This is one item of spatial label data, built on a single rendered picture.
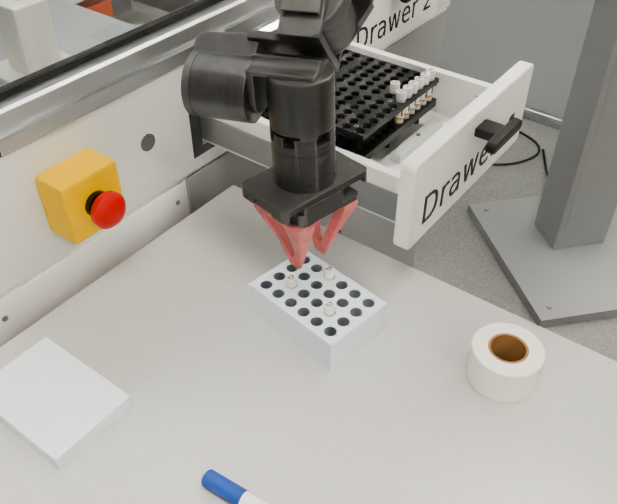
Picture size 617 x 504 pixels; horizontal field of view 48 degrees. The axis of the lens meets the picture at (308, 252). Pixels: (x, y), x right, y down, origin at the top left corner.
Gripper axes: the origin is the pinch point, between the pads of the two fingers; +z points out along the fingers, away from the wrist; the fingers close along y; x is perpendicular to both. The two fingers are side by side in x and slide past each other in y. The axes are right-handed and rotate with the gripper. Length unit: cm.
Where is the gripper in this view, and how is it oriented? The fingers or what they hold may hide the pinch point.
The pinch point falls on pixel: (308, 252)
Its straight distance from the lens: 69.5
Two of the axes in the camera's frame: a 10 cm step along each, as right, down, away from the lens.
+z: 0.3, 7.6, 6.4
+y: -7.5, 4.4, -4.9
